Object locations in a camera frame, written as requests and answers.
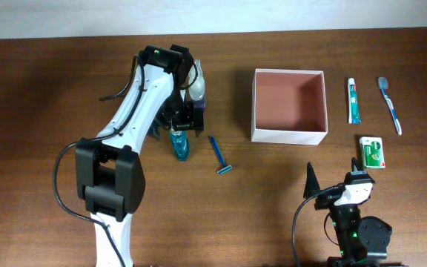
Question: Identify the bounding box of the clear foam soap pump bottle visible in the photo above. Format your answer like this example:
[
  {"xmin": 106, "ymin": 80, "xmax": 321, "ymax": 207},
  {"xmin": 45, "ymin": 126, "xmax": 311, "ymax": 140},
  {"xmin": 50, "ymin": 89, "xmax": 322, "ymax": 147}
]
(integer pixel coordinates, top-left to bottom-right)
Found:
[{"xmin": 188, "ymin": 59, "xmax": 205, "ymax": 109}]

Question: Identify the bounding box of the teal mouthwash bottle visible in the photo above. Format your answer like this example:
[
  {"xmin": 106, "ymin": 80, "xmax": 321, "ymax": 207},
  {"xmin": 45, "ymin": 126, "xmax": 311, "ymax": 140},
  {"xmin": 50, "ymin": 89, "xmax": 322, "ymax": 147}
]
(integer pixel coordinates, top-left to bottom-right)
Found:
[{"xmin": 170, "ymin": 128, "xmax": 190, "ymax": 161}]

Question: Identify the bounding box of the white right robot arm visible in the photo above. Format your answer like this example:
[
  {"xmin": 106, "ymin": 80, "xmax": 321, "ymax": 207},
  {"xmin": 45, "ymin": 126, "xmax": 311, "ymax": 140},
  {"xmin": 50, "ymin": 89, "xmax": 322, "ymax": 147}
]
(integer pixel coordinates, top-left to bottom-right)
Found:
[{"xmin": 303, "ymin": 158, "xmax": 392, "ymax": 266}]

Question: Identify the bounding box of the teal toothpaste tube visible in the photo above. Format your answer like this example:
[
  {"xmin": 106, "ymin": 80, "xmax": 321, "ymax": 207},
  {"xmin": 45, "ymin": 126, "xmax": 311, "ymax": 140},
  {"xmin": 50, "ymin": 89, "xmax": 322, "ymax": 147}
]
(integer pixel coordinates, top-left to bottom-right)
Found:
[{"xmin": 348, "ymin": 78, "xmax": 361, "ymax": 125}]

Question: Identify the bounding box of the blue white toothbrush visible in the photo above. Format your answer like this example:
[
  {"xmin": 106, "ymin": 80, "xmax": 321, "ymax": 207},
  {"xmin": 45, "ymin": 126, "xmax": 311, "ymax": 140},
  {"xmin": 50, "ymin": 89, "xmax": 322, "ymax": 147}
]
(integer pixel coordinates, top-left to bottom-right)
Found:
[{"xmin": 377, "ymin": 76, "xmax": 403, "ymax": 136}]

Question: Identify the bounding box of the green white soap box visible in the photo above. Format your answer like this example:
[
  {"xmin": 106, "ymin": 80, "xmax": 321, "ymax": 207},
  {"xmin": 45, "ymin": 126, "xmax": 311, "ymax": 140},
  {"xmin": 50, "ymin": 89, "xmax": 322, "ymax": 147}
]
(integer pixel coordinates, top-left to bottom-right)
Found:
[{"xmin": 359, "ymin": 136, "xmax": 385, "ymax": 169}]

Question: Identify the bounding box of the blue disposable razor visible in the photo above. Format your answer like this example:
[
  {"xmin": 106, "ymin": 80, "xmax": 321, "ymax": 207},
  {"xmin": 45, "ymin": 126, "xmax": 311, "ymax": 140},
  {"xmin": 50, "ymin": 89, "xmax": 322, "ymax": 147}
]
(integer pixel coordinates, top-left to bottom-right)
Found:
[{"xmin": 208, "ymin": 136, "xmax": 233, "ymax": 175}]

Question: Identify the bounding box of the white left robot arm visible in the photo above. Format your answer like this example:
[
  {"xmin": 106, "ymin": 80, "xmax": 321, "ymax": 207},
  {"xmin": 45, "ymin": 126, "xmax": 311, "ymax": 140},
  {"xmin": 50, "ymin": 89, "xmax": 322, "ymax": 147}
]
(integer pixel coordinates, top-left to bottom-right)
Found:
[{"xmin": 75, "ymin": 44, "xmax": 204, "ymax": 266}]

